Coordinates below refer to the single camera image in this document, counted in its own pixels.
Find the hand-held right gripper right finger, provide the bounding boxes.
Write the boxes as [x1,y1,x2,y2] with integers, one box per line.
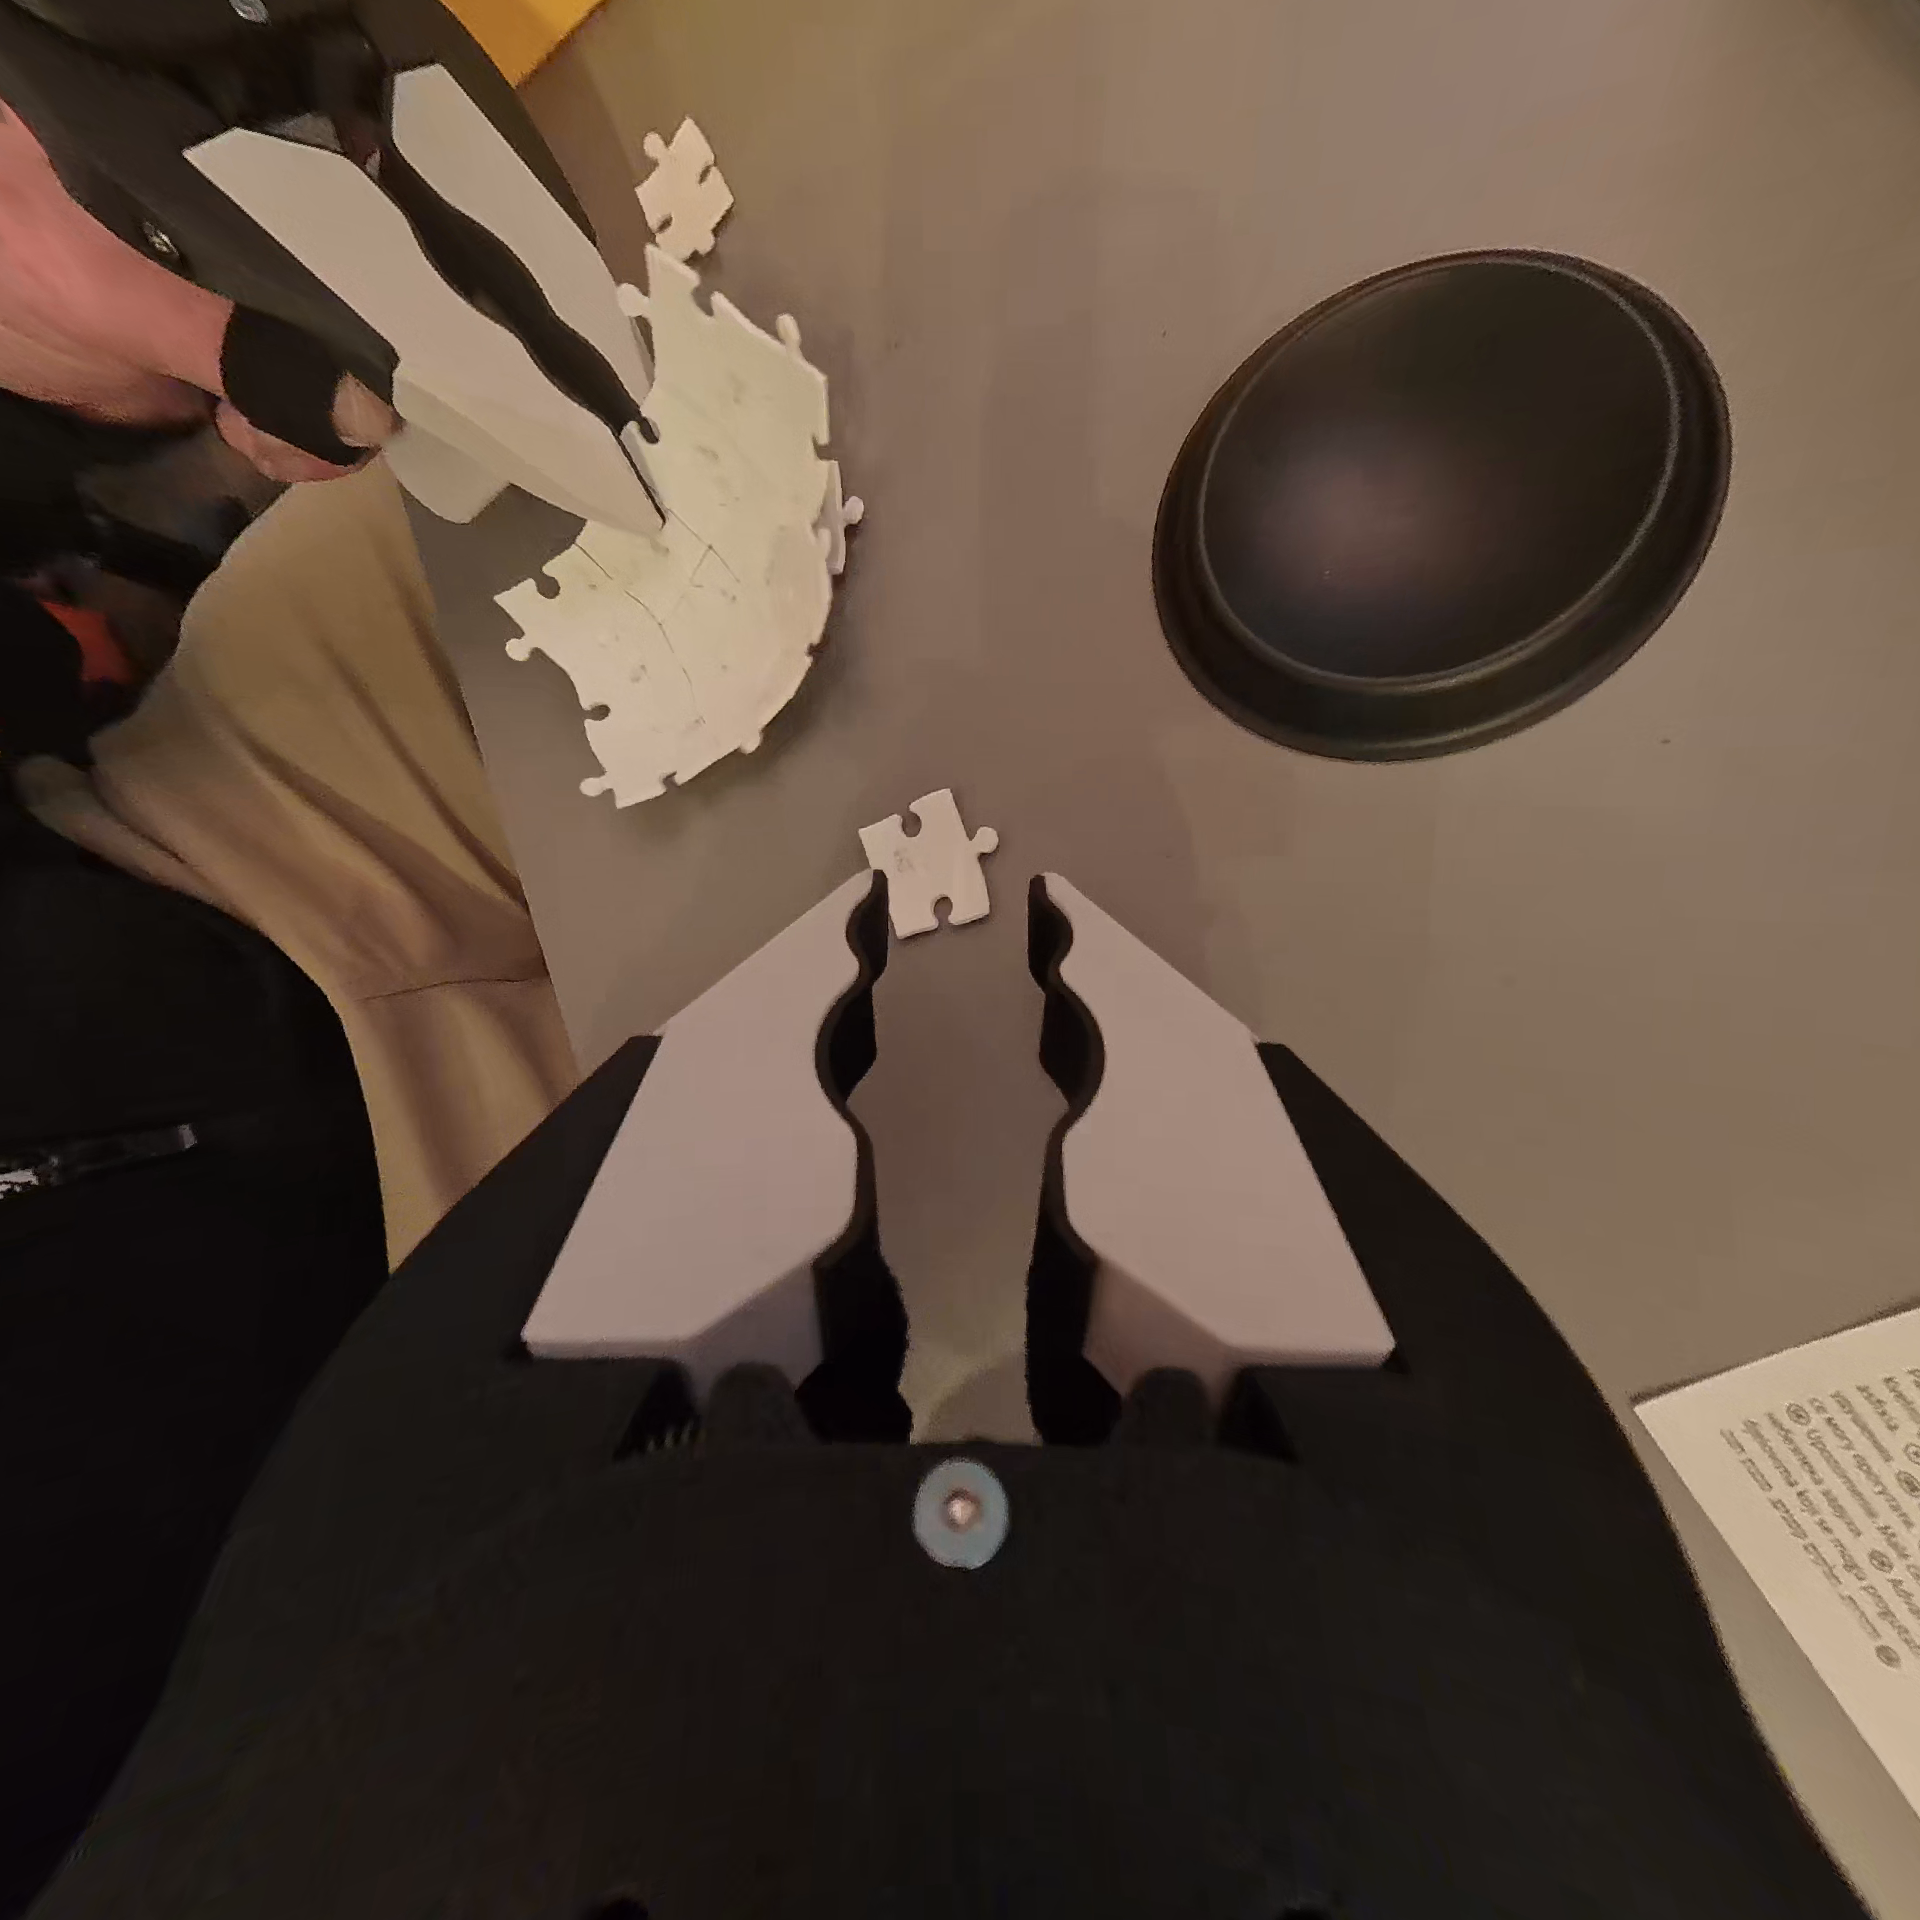
[1029,871,1401,1374]

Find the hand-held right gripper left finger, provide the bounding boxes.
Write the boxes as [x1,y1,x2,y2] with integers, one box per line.
[519,871,893,1376]

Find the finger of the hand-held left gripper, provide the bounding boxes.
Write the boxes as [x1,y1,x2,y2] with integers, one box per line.
[180,126,666,531]
[392,60,656,440]

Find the partly built white puzzle ball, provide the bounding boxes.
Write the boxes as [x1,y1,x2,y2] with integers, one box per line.
[497,240,871,813]

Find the white puzzle piece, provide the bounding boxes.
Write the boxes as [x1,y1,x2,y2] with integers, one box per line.
[632,115,739,270]
[856,785,1001,943]

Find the person's left hand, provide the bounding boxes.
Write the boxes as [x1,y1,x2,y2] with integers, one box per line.
[0,93,401,489]

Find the yellow object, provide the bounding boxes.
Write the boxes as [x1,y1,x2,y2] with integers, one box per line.
[504,0,623,88]

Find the orange red sheet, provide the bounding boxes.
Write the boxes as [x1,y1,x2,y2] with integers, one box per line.
[36,597,128,684]

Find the person's beige trousers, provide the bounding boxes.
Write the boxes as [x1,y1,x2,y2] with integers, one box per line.
[31,461,586,1279]

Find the person's black jacket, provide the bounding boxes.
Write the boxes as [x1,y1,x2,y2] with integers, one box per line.
[0,568,396,1920]

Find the white printed paper sheet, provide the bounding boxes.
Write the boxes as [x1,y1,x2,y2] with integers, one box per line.
[1632,1304,1920,1790]

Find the black round bowl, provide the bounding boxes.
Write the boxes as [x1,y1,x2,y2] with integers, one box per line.
[1149,247,1737,766]

